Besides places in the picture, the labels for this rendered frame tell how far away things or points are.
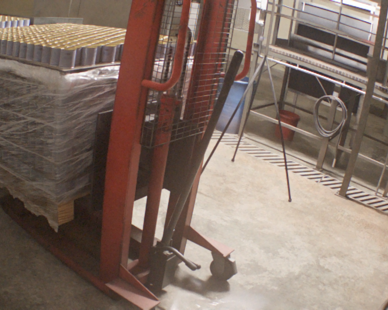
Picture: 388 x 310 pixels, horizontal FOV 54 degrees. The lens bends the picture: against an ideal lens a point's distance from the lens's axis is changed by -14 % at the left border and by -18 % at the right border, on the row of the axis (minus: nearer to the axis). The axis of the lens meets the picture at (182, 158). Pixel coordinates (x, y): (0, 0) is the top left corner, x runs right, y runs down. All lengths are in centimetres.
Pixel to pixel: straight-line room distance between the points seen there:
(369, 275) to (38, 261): 217
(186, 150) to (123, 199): 50
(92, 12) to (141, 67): 398
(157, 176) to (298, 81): 411
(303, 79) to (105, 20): 273
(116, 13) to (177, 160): 328
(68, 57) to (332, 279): 205
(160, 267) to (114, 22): 364
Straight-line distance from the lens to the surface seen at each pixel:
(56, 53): 174
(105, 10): 538
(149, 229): 214
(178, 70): 153
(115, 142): 177
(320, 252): 301
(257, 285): 250
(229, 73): 172
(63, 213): 190
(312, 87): 582
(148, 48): 161
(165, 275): 218
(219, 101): 176
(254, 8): 198
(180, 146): 218
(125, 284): 200
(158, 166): 198
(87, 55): 177
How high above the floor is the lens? 148
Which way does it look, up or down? 22 degrees down
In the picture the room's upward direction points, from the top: 10 degrees clockwise
